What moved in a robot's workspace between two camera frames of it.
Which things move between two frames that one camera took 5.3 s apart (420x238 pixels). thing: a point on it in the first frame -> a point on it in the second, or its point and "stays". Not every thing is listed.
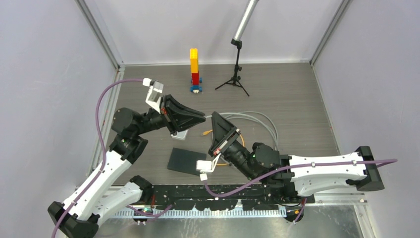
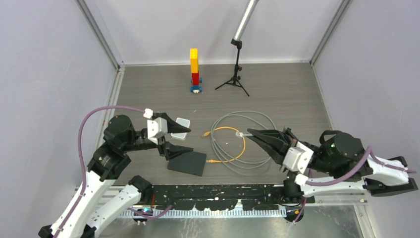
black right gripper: [225, 134] -> [285, 139]
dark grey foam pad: [185, 161] stays
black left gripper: [181, 121] -> [172, 151]
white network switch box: [181, 135] stays
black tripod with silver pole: [240, 31] stays
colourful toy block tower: [195, 87] stays
